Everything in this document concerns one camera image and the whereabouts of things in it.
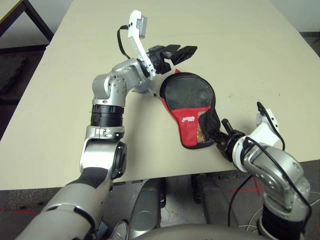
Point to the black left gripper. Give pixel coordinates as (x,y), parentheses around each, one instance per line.
(158,58)

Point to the beige table with black frame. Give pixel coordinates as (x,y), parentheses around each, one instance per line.
(15,12)

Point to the grey robot left leg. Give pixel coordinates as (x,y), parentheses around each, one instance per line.
(147,205)

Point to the grey bystander shoe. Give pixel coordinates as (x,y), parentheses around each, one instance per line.
(120,230)

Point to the grey robot right leg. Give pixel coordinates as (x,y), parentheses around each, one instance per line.
(215,200)

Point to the black rubber ping-pong paddle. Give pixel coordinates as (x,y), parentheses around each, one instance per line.
(185,90)

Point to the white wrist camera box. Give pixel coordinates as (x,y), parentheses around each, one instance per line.
(136,32)
(266,130)

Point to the grey robot torso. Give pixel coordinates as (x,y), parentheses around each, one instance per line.
(195,232)

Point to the black foam mat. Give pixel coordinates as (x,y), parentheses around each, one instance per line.
(12,72)

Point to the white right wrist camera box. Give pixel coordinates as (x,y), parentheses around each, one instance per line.
(266,130)

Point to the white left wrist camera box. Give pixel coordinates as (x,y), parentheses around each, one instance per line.
(136,32)

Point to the grey robot leg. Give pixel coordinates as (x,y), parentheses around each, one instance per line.
(147,205)
(215,200)

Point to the red black paddle case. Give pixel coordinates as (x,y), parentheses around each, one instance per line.
(190,120)

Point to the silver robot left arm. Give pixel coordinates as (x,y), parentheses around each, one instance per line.
(107,85)

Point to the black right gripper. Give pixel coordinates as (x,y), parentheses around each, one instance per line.
(227,145)

